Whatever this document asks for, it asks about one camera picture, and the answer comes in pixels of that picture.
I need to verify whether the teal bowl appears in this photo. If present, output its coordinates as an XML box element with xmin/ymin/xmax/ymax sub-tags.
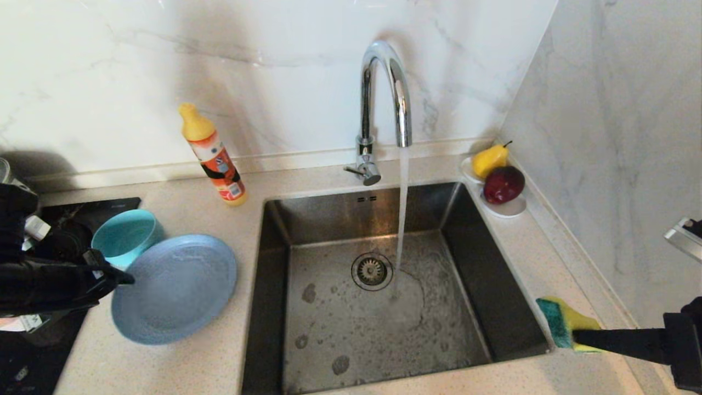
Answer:
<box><xmin>91</xmin><ymin>209</ymin><xmax>165</xmax><ymax>269</ymax></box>

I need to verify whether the blue-grey plate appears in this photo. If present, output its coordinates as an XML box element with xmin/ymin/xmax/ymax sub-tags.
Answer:
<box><xmin>111</xmin><ymin>234</ymin><xmax>238</xmax><ymax>346</ymax></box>

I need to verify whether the yellow sponge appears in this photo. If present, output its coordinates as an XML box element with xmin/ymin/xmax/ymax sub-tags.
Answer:
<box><xmin>536</xmin><ymin>296</ymin><xmax>604</xmax><ymax>353</ymax></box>

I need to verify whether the orange yellow-capped detergent bottle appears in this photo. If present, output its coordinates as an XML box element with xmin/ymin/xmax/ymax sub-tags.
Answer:
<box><xmin>178</xmin><ymin>103</ymin><xmax>248</xmax><ymax>207</ymax></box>

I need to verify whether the chrome gooseneck faucet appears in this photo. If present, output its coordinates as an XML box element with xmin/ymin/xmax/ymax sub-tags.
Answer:
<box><xmin>344</xmin><ymin>39</ymin><xmax>413</xmax><ymax>186</ymax></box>

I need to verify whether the stainless steel sink basin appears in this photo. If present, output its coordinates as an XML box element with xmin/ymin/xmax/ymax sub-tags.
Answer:
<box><xmin>240</xmin><ymin>182</ymin><xmax>552</xmax><ymax>395</ymax></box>

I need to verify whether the black pan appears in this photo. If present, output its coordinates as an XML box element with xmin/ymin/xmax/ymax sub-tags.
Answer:
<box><xmin>33</xmin><ymin>222</ymin><xmax>94</xmax><ymax>264</ymax></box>

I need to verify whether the black induction cooktop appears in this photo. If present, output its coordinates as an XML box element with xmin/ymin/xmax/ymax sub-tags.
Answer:
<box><xmin>0</xmin><ymin>197</ymin><xmax>141</xmax><ymax>395</ymax></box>

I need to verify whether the silver pot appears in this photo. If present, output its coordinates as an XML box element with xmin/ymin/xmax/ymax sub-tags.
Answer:
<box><xmin>0</xmin><ymin>158</ymin><xmax>22</xmax><ymax>187</ymax></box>

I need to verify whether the small white dish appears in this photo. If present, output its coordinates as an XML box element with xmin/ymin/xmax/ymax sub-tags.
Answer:
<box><xmin>482</xmin><ymin>188</ymin><xmax>528</xmax><ymax>218</ymax></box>
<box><xmin>460</xmin><ymin>156</ymin><xmax>487</xmax><ymax>183</ymax></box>

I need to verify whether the dark red apple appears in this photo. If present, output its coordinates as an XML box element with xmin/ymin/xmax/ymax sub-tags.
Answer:
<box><xmin>484</xmin><ymin>166</ymin><xmax>526</xmax><ymax>205</ymax></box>

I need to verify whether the yellow pear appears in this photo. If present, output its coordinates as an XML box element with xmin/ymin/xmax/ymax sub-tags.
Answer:
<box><xmin>473</xmin><ymin>140</ymin><xmax>513</xmax><ymax>179</ymax></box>

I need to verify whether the round metal drain strainer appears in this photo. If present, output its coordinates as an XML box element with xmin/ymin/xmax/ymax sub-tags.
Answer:
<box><xmin>351</xmin><ymin>252</ymin><xmax>394</xmax><ymax>291</ymax></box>

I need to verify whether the clear-cased left wrist camera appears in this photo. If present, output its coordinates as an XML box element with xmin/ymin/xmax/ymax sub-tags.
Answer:
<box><xmin>23</xmin><ymin>215</ymin><xmax>51</xmax><ymax>252</ymax></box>

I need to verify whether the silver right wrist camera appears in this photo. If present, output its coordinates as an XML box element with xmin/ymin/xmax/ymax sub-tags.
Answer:
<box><xmin>664</xmin><ymin>217</ymin><xmax>702</xmax><ymax>264</ymax></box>

